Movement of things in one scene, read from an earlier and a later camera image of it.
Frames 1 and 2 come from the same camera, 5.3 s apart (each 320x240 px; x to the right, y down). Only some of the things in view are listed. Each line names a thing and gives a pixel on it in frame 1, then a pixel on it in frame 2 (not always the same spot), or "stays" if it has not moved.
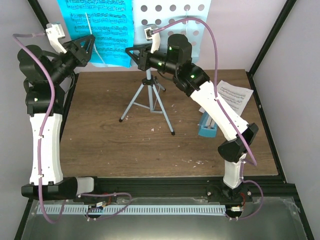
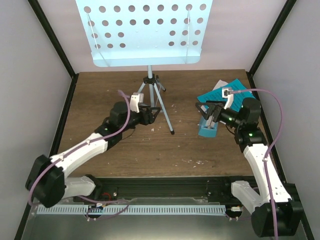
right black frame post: [264, 50] stays
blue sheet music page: [111, 22] to [238, 99]
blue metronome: [208, 127] stays
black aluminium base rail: [266, 189] stays
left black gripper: [73, 47] to [150, 119]
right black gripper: [143, 61] to [218, 107]
